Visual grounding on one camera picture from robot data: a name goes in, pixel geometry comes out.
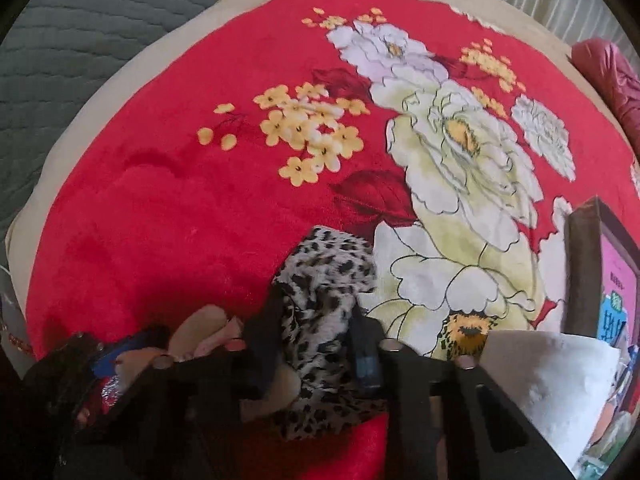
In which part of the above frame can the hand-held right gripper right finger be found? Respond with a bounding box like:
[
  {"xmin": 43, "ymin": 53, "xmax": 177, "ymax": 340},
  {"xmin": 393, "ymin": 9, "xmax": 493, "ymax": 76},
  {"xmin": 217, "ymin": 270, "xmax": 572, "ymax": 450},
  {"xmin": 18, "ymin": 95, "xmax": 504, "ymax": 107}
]
[{"xmin": 347, "ymin": 310, "xmax": 578, "ymax": 480}]

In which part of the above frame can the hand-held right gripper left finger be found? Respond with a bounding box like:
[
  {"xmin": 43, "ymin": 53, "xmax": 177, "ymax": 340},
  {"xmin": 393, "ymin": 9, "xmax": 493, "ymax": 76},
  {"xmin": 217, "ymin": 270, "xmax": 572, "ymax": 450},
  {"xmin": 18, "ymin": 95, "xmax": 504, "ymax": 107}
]
[{"xmin": 55, "ymin": 287, "xmax": 286, "ymax": 480}]

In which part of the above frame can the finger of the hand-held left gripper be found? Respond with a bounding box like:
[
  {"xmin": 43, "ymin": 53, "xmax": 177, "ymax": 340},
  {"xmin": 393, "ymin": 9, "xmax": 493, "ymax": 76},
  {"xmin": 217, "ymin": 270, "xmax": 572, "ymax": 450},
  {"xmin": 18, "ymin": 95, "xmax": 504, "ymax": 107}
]
[{"xmin": 90, "ymin": 325, "xmax": 172, "ymax": 378}]

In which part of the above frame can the beige plush bear pink dress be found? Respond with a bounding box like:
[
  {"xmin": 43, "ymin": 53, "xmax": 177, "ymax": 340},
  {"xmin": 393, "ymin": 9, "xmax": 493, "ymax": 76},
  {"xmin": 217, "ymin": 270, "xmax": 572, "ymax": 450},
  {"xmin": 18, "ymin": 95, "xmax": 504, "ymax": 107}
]
[{"xmin": 117, "ymin": 304, "xmax": 248, "ymax": 376}]

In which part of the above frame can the leopard print scrunchie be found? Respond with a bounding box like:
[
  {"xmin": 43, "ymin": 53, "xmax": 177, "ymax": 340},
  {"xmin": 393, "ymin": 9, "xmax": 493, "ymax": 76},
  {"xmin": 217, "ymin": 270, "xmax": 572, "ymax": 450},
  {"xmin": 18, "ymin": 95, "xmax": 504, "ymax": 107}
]
[{"xmin": 272, "ymin": 225, "xmax": 388, "ymax": 443}]

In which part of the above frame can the dark brown tray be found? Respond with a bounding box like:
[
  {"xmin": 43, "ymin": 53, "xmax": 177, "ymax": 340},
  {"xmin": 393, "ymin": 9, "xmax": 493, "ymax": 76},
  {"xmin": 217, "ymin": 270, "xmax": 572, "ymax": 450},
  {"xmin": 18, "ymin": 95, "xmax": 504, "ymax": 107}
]
[{"xmin": 564, "ymin": 196, "xmax": 640, "ymax": 346}]

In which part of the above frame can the green white tissue pack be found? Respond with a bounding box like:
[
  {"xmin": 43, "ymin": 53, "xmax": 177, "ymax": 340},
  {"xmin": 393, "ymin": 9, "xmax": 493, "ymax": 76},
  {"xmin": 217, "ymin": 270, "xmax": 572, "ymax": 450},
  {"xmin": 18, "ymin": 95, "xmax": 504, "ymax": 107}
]
[{"xmin": 575, "ymin": 410, "xmax": 632, "ymax": 480}]

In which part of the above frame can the silver tiara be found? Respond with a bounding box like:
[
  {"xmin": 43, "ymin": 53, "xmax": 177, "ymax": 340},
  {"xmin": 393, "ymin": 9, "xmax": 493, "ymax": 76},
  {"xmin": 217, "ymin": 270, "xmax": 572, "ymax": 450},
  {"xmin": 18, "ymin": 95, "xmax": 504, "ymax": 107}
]
[{"xmin": 99, "ymin": 375, "xmax": 127, "ymax": 407}]

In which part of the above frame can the red floral blanket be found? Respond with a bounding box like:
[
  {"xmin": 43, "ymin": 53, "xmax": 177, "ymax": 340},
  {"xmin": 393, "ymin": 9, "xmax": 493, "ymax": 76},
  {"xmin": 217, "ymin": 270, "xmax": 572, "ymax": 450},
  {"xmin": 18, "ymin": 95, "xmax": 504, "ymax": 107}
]
[{"xmin": 25, "ymin": 0, "xmax": 640, "ymax": 480}]

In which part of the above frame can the white paper roll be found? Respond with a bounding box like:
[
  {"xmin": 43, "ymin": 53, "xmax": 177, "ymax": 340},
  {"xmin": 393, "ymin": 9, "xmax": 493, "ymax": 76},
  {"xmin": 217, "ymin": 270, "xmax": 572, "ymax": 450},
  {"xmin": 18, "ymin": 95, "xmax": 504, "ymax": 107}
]
[{"xmin": 480, "ymin": 329, "xmax": 623, "ymax": 468}]

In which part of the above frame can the pink book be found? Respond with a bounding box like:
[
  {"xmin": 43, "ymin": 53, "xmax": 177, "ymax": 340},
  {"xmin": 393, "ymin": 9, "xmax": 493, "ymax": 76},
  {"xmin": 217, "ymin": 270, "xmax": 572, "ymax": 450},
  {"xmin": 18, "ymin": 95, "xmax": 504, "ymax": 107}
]
[{"xmin": 597, "ymin": 232, "xmax": 640, "ymax": 348}]

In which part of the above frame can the pink quilt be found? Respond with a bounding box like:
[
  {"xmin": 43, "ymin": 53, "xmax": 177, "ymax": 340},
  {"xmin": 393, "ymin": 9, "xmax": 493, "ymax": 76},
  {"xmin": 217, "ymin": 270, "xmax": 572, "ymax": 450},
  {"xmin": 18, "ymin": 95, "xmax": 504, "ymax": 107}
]
[{"xmin": 571, "ymin": 37, "xmax": 640, "ymax": 151}]

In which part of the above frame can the red beaded string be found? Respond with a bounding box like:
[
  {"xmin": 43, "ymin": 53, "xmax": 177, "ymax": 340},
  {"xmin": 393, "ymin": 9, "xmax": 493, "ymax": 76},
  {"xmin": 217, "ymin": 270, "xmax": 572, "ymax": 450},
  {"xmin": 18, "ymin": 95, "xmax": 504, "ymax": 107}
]
[{"xmin": 0, "ymin": 327, "xmax": 33, "ymax": 356}]

